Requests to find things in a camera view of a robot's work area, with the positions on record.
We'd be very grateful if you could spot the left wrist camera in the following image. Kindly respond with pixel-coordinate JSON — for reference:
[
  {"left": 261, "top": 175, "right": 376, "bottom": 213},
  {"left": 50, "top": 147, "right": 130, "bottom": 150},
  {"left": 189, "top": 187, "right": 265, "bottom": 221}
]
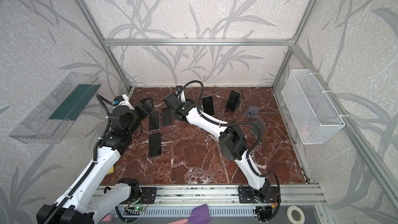
[{"left": 114, "top": 94, "right": 133, "bottom": 110}]

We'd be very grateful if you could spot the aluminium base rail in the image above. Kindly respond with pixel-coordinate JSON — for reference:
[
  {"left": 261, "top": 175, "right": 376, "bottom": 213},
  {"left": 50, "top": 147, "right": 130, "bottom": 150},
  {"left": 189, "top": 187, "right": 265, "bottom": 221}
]
[{"left": 57, "top": 184, "right": 327, "bottom": 224}]

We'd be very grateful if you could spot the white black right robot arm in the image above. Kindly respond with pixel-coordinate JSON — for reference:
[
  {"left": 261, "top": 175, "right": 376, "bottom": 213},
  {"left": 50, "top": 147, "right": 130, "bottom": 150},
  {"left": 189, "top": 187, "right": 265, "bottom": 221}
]
[{"left": 163, "top": 93, "right": 271, "bottom": 203}]

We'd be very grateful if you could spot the clear plastic wall bin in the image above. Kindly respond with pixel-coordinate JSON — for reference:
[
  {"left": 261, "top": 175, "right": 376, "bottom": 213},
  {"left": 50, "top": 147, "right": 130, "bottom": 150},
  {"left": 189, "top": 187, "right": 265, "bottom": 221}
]
[{"left": 9, "top": 72, "right": 101, "bottom": 144}]

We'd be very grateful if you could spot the yellow sponge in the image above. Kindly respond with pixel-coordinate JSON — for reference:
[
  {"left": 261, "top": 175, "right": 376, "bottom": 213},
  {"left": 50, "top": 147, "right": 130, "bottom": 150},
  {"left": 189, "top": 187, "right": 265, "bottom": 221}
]
[{"left": 107, "top": 166, "right": 115, "bottom": 175}]

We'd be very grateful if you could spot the purple grey phone stand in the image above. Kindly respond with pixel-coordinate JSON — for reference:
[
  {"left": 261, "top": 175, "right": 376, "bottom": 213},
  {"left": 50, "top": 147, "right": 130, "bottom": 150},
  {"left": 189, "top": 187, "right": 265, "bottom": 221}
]
[{"left": 245, "top": 106, "right": 260, "bottom": 119}]

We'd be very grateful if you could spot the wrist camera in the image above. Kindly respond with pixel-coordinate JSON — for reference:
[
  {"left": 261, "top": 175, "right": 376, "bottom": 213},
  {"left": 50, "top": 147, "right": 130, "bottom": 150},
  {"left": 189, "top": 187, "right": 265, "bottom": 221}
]
[
  {"left": 114, "top": 94, "right": 133, "bottom": 110},
  {"left": 176, "top": 85, "right": 183, "bottom": 99}
]

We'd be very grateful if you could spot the white wire mesh basket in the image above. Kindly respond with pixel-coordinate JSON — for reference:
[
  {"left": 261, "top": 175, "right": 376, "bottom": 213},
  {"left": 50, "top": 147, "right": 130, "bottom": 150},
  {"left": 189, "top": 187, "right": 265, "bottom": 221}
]
[{"left": 282, "top": 69, "right": 345, "bottom": 145}]

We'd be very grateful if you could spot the purple pink garden fork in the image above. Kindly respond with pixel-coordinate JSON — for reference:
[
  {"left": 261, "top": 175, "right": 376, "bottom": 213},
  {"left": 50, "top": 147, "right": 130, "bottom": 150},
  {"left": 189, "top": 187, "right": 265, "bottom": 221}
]
[{"left": 101, "top": 214, "right": 114, "bottom": 223}]

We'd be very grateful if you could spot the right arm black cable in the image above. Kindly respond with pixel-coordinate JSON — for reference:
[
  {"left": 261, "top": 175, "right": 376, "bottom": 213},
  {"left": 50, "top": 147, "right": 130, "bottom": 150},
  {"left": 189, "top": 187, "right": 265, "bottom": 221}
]
[{"left": 180, "top": 80, "right": 282, "bottom": 212}]

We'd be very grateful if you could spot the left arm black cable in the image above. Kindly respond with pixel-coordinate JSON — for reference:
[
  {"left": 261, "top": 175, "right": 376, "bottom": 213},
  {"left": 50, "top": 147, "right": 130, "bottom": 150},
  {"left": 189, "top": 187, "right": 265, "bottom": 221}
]
[{"left": 43, "top": 94, "right": 116, "bottom": 224}]

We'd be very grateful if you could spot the white tape roll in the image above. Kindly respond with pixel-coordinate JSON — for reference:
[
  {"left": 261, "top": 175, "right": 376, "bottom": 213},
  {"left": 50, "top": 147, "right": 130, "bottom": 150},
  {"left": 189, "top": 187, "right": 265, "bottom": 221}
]
[{"left": 287, "top": 205, "right": 305, "bottom": 224}]

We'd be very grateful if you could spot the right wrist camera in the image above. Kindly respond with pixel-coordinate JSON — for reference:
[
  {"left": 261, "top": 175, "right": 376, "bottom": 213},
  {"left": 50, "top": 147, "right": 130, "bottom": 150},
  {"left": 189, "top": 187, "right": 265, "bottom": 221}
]
[{"left": 176, "top": 85, "right": 183, "bottom": 99}]

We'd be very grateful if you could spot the grey phone stand front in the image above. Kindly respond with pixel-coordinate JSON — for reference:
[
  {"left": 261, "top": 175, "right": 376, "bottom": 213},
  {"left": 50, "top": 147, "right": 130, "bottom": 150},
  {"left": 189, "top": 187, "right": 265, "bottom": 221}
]
[{"left": 250, "top": 120, "right": 265, "bottom": 140}]

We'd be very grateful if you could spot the purple pink spatula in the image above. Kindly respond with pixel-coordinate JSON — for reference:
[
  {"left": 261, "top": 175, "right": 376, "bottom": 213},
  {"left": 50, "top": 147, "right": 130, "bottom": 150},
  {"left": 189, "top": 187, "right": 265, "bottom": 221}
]
[{"left": 170, "top": 204, "right": 211, "bottom": 224}]

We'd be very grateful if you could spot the black phone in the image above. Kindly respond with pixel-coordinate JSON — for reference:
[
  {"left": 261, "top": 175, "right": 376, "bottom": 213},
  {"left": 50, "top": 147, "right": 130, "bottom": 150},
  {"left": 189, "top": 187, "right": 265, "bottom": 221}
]
[
  {"left": 162, "top": 108, "right": 173, "bottom": 127},
  {"left": 202, "top": 95, "right": 215, "bottom": 116},
  {"left": 148, "top": 111, "right": 160, "bottom": 131},
  {"left": 226, "top": 90, "right": 241, "bottom": 112},
  {"left": 148, "top": 133, "right": 162, "bottom": 158}
]

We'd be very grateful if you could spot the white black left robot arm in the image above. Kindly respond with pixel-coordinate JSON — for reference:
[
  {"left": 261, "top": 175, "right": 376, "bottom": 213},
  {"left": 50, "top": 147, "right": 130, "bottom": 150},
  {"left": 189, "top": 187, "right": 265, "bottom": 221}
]
[{"left": 36, "top": 94, "right": 154, "bottom": 224}]

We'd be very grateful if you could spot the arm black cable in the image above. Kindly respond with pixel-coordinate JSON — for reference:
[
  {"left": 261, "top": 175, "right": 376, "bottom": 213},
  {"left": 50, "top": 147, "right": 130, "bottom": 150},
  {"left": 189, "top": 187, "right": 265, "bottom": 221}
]
[
  {"left": 43, "top": 94, "right": 116, "bottom": 224},
  {"left": 180, "top": 80, "right": 282, "bottom": 212}
]

